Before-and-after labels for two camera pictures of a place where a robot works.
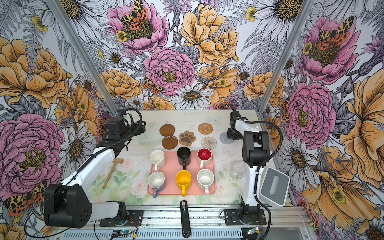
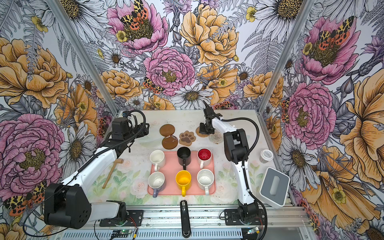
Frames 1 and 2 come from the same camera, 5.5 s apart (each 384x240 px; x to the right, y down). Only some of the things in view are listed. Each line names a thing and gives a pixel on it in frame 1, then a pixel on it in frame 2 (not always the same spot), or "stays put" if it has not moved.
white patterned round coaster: x=209 y=142 to x=216 y=138
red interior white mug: x=204 y=157 stays put
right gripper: x=230 y=136 to x=202 y=131
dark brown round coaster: x=167 y=130 stays put
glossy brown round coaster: x=169 y=142 stays put
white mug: x=157 y=157 stays put
